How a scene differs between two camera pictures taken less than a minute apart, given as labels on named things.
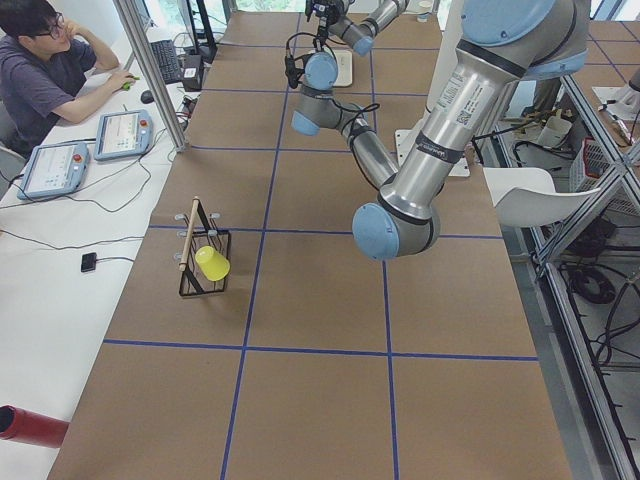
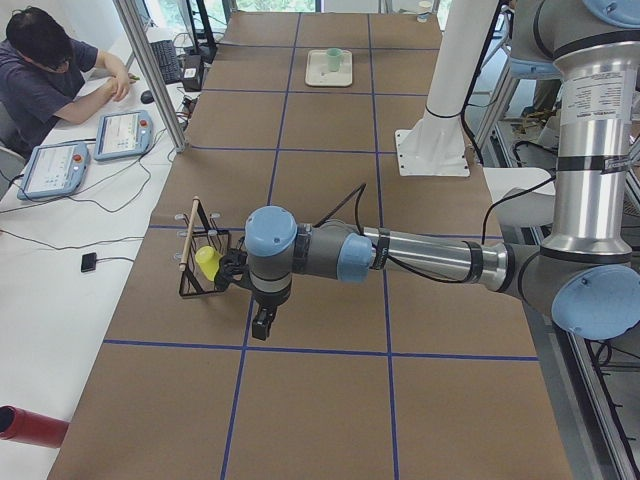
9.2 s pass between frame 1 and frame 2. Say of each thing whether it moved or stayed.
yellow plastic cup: stayed
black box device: stayed
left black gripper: moved
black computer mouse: stayed
